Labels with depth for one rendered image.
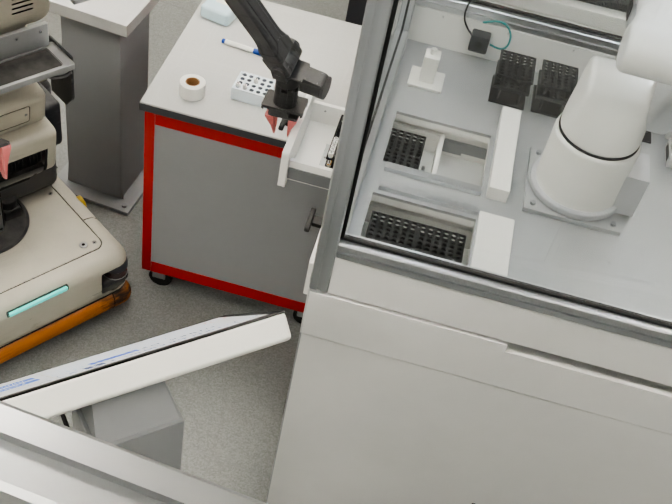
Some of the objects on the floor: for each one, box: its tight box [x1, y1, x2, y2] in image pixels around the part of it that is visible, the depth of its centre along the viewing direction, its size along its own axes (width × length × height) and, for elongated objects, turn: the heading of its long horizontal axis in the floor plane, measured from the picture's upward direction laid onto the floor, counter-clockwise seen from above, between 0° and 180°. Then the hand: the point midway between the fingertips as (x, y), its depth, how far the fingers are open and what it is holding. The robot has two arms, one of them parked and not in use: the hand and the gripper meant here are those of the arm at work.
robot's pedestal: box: [49, 0, 160, 216], centre depth 323 cm, size 30×30×76 cm
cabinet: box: [266, 332, 672, 504], centre depth 273 cm, size 95×103×80 cm
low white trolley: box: [139, 0, 362, 324], centre depth 310 cm, size 58×62×76 cm
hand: (281, 130), depth 242 cm, fingers open, 3 cm apart
